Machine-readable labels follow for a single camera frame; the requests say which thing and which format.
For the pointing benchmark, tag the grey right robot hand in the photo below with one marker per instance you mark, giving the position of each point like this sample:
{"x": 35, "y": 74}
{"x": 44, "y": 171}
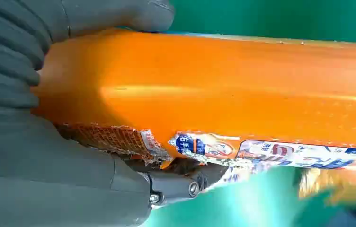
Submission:
{"x": 55, "y": 188}

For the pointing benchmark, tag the ribbed grey right arm sleeve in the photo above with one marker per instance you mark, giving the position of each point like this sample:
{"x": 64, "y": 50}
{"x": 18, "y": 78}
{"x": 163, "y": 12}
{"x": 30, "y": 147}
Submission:
{"x": 5, "y": 53}

